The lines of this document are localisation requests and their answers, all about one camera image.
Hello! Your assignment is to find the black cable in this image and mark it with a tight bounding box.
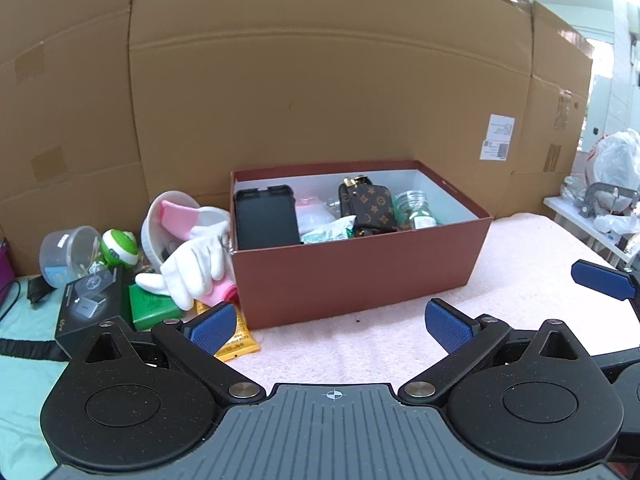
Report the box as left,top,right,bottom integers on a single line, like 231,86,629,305
0,280,22,322

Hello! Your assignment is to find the white plastic bag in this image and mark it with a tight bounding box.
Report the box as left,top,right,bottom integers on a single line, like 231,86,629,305
581,129,640,234

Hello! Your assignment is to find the teal cloth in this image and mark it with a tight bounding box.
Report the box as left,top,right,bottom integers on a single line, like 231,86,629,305
0,274,106,480

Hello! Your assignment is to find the white side table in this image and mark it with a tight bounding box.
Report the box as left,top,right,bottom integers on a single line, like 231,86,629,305
542,195,640,267

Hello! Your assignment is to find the pink sock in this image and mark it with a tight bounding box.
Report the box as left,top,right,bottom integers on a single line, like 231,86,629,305
159,199,231,241

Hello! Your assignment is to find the small black object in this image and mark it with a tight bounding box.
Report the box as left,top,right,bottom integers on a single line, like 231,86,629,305
27,275,52,307

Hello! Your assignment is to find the grey clamp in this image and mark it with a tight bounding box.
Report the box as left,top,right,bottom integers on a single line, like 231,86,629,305
580,182,634,219

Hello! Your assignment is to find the clear plastic zip bag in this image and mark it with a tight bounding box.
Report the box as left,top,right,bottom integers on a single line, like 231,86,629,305
295,195,346,236

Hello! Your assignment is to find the glass jar with green label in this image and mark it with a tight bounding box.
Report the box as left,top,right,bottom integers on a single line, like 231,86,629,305
393,190,442,231

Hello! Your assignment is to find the black strap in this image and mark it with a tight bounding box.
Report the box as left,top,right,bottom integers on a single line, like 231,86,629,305
0,337,71,362

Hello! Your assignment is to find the green and white toy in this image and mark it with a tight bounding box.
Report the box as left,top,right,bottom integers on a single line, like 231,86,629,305
100,229,140,269

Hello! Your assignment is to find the black phone case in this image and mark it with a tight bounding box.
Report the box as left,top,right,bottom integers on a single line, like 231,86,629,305
234,185,305,251

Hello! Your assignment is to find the green and white snack packet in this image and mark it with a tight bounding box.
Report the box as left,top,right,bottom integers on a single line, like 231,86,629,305
300,215,359,245

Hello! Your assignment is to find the green box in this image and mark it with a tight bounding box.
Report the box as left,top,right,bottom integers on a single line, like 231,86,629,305
128,284,186,332

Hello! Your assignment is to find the red-brown shoebox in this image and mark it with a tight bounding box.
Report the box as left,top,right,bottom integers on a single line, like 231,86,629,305
230,160,495,332

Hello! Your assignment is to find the yellow packet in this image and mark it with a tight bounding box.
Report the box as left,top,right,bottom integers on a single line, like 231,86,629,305
195,302,262,364

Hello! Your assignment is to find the pink bottle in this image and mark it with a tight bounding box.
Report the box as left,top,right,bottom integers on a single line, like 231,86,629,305
197,280,239,309

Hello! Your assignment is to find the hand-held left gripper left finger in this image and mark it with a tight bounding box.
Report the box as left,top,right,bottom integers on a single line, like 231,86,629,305
67,302,267,404

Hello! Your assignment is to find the black product box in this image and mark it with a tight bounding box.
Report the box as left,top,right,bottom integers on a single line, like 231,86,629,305
54,265,137,361

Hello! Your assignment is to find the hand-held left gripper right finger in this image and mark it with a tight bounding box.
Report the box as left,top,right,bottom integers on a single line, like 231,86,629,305
397,298,594,405

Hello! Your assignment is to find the white glove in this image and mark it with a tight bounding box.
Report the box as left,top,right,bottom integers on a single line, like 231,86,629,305
135,220,236,311

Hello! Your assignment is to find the purple object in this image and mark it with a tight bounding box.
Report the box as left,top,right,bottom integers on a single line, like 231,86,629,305
0,239,17,306

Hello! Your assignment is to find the white shipping label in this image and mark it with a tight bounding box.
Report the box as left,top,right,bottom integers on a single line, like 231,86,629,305
481,114,516,161

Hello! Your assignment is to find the brown monogram pouch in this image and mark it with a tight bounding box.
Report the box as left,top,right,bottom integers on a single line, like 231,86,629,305
338,175,399,237

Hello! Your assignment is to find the brown cardboard backdrop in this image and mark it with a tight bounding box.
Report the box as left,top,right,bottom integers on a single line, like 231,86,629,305
0,0,597,282

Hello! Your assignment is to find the clear plastic container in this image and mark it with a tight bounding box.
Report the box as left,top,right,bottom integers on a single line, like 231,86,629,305
39,226,104,290

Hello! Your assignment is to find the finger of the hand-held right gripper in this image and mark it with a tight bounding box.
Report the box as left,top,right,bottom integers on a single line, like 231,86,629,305
571,259,640,322
594,343,640,369

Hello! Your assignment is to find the white bowl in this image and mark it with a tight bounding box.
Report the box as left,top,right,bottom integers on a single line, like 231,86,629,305
141,190,202,274

